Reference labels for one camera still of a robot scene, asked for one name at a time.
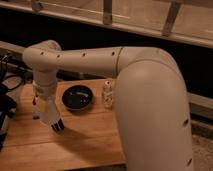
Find black equipment at left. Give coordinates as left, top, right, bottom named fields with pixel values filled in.
left=0, top=83, right=16, bottom=151

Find black cables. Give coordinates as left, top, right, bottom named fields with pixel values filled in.
left=0, top=54, right=27, bottom=94

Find speckled clear bottle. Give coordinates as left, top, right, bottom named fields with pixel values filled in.
left=102, top=81, right=113, bottom=108

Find white ceramic cup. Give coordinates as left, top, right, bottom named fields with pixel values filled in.
left=37, top=98, right=61, bottom=126

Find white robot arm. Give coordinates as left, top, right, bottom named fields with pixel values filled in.
left=22, top=40, right=194, bottom=171

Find wooden cutting board table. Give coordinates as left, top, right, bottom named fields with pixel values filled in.
left=0, top=79, right=124, bottom=171

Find dark blue bowl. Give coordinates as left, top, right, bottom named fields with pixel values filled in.
left=62, top=85, right=93, bottom=111

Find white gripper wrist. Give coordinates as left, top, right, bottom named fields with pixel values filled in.
left=33, top=71, right=57, bottom=100

